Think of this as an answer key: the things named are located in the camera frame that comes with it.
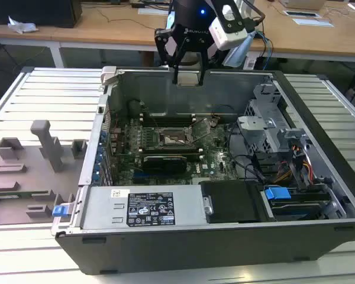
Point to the white paper sheet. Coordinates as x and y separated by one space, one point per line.
154 11
313 22

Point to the wooden desk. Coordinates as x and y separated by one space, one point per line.
121 29

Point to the green motherboard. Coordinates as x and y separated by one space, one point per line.
213 159

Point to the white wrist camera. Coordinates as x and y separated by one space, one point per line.
229 37

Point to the coin battery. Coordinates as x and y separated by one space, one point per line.
215 121

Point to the blue disk carrier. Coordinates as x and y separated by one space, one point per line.
276 193

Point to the silver power supply unit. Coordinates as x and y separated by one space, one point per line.
106 207

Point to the black plastic shroud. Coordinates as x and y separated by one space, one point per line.
230 201

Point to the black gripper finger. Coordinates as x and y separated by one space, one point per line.
203 62
175 75

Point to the white power adapter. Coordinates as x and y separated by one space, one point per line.
250 63

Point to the black RAM stick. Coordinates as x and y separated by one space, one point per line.
171 119

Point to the green RAM stick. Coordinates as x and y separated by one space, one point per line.
17 194

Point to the metal drive cage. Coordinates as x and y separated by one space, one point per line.
263 130

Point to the black PC case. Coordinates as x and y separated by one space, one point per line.
195 251

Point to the white framed dark panel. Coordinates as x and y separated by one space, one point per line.
301 14

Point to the crumpled white paper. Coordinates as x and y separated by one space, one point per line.
20 26

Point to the CPU socket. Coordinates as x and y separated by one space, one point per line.
171 140

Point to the blue case latch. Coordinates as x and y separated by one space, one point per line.
58 211

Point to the black graphics card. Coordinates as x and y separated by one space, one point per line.
165 165

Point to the grey parts rack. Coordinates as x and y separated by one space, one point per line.
23 177

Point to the black box on desk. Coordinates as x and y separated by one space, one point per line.
32 12

